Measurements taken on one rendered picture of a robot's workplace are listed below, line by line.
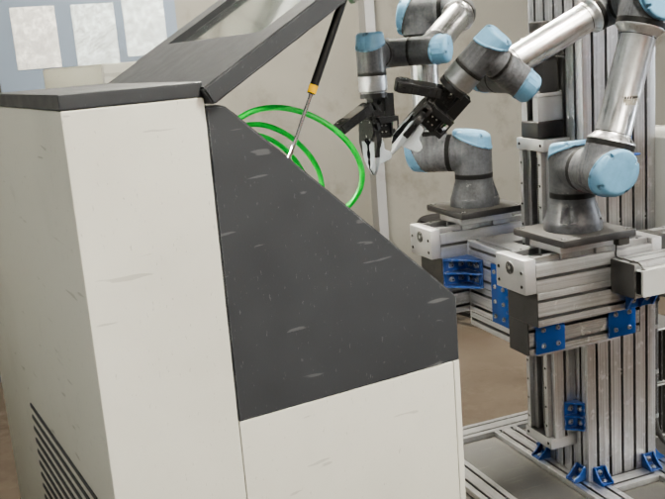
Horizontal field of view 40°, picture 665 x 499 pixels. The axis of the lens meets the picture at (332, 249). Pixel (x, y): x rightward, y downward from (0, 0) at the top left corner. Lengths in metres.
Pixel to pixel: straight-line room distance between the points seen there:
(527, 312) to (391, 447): 0.51
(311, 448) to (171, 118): 0.79
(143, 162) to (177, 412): 0.51
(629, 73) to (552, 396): 1.01
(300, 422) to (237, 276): 0.37
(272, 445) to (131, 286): 0.48
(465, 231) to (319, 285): 0.90
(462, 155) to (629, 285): 0.68
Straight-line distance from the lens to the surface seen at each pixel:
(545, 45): 2.31
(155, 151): 1.78
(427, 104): 2.12
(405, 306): 2.09
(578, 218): 2.37
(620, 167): 2.25
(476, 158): 2.77
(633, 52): 2.29
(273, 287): 1.91
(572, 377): 2.79
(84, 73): 2.64
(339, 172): 5.21
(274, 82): 5.05
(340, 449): 2.10
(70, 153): 1.73
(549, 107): 2.62
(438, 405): 2.22
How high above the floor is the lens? 1.54
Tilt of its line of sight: 12 degrees down
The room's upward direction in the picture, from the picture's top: 5 degrees counter-clockwise
